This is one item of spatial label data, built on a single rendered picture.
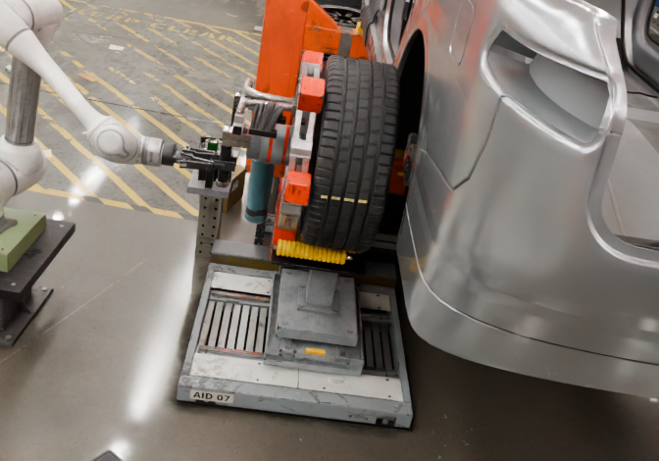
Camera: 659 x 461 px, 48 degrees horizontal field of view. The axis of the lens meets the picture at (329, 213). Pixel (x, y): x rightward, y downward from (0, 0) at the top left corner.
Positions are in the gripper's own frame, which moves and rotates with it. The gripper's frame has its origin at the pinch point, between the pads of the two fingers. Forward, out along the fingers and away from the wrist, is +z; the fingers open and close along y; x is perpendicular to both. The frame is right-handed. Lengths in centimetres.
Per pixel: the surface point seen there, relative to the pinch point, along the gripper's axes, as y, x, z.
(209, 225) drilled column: -72, -66, -10
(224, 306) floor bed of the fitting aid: -31, -80, 4
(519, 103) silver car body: 78, 60, 63
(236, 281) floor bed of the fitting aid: -45, -75, 7
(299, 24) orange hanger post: -60, 34, 17
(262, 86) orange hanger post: -59, 7, 6
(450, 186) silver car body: 66, 34, 57
